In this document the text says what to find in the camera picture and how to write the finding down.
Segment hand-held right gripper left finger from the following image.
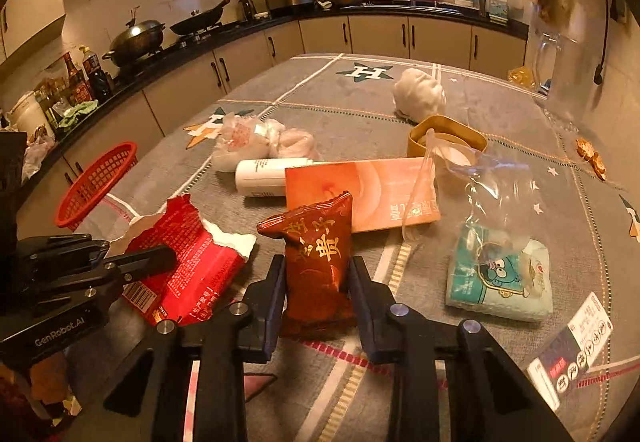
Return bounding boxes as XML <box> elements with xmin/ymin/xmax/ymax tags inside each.
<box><xmin>102</xmin><ymin>254</ymin><xmax>287</xmax><ymax>442</ymax></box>

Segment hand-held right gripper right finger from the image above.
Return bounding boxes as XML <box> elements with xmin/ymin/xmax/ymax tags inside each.
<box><xmin>348</xmin><ymin>256</ymin><xmax>576</xmax><ymax>442</ymax></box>

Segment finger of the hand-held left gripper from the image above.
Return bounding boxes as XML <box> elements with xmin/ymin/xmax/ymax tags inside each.
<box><xmin>100</xmin><ymin>244</ymin><xmax>179</xmax><ymax>285</ymax></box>
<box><xmin>16</xmin><ymin>233</ymin><xmax>112</xmax><ymax>269</ymax></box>

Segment torn red snack wrapper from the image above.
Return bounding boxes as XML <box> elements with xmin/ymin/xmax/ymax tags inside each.
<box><xmin>107</xmin><ymin>194</ymin><xmax>258</xmax><ymax>328</ymax></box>

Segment dark red snack packet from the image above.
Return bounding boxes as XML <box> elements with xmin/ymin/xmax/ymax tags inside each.
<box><xmin>256</xmin><ymin>191</ymin><xmax>359</xmax><ymax>339</ymax></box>

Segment red plastic basket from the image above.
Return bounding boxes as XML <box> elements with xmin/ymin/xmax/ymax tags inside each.
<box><xmin>54</xmin><ymin>142</ymin><xmax>138</xmax><ymax>229</ymax></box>

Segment translucent plastic bag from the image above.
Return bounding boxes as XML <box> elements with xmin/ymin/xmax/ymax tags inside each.
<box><xmin>21</xmin><ymin>136</ymin><xmax>57</xmax><ymax>180</ymax></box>

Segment flat orange carton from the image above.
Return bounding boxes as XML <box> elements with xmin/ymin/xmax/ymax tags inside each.
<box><xmin>285</xmin><ymin>157</ymin><xmax>442</xmax><ymax>234</ymax></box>

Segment white plastic bottle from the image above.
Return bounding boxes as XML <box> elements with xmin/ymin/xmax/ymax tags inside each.
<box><xmin>235</xmin><ymin>158</ymin><xmax>317</xmax><ymax>198</ymax></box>

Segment green cloth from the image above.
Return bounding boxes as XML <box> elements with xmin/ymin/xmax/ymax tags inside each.
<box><xmin>59</xmin><ymin>99</ymin><xmax>99</xmax><ymax>129</ymax></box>

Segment white plastic bucket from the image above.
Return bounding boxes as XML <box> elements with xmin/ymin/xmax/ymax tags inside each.
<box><xmin>10</xmin><ymin>91</ymin><xmax>54</xmax><ymax>144</ymax></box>

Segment teal cartoon tissue pack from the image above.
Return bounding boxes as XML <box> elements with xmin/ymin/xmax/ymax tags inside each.
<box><xmin>445</xmin><ymin>224</ymin><xmax>554</xmax><ymax>322</ymax></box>

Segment red-printed white plastic bag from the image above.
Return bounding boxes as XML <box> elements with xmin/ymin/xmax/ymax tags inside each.
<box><xmin>212</xmin><ymin>114</ymin><xmax>287</xmax><ymax>171</ymax></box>

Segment small white plastic bag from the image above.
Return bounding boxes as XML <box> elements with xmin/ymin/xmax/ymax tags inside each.
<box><xmin>270</xmin><ymin>127</ymin><xmax>321</xmax><ymax>162</ymax></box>

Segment red-label sauce bottle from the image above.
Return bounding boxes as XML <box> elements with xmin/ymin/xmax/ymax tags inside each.
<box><xmin>62</xmin><ymin>52</ymin><xmax>90</xmax><ymax>104</ymax></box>

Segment dark soy sauce bottle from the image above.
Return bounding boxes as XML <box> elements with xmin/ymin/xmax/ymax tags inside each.
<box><xmin>80</xmin><ymin>46</ymin><xmax>114</xmax><ymax>104</ymax></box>

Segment clear plastic bag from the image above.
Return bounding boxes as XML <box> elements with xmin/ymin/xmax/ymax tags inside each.
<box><xmin>402</xmin><ymin>129</ymin><xmax>541</xmax><ymax>273</ymax></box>

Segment round yellow container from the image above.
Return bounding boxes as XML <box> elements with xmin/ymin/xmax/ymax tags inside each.
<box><xmin>406</xmin><ymin>115</ymin><xmax>488</xmax><ymax>169</ymax></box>

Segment dark printed flat packet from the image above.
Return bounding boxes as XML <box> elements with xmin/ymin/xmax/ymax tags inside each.
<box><xmin>527</xmin><ymin>292</ymin><xmax>615</xmax><ymax>410</ymax></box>

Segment lidded dark wok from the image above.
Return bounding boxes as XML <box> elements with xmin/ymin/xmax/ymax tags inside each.
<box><xmin>102</xmin><ymin>19</ymin><xmax>166</xmax><ymax>68</ymax></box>

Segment black frying pan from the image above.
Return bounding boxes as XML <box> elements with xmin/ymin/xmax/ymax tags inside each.
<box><xmin>169</xmin><ymin>0</ymin><xmax>235</xmax><ymax>37</ymax></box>

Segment beige lower kitchen cabinets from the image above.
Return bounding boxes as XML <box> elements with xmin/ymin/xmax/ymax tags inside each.
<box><xmin>15</xmin><ymin>14</ymin><xmax>529</xmax><ymax>233</ymax></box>

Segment clear glass pitcher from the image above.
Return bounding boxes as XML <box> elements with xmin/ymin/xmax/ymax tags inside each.
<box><xmin>530</xmin><ymin>29</ymin><xmax>585</xmax><ymax>134</ymax></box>

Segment beige wall cabinet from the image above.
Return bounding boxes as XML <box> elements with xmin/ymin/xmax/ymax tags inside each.
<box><xmin>0</xmin><ymin>0</ymin><xmax>67</xmax><ymax>68</ymax></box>

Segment black wall cable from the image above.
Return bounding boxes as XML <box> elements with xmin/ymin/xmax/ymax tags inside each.
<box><xmin>594</xmin><ymin>0</ymin><xmax>614</xmax><ymax>85</ymax></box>

